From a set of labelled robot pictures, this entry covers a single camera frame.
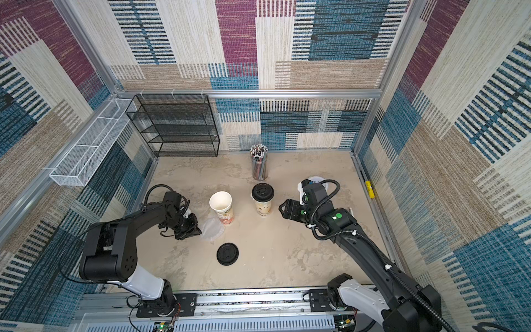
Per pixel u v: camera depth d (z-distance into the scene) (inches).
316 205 22.4
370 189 42.3
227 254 32.8
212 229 36.2
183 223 31.2
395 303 15.4
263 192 32.6
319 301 28.7
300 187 28.6
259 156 37.1
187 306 29.0
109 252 18.0
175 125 43.5
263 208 34.0
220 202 33.5
